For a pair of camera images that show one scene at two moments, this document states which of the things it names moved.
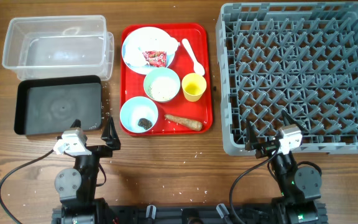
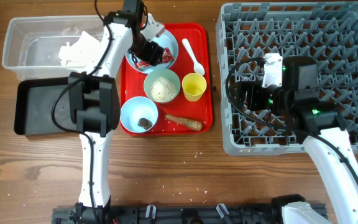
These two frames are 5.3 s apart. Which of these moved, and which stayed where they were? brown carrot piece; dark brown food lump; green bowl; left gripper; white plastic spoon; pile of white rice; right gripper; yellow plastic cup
Moved: left gripper; right gripper
Stayed: pile of white rice; brown carrot piece; dark brown food lump; green bowl; white plastic spoon; yellow plastic cup
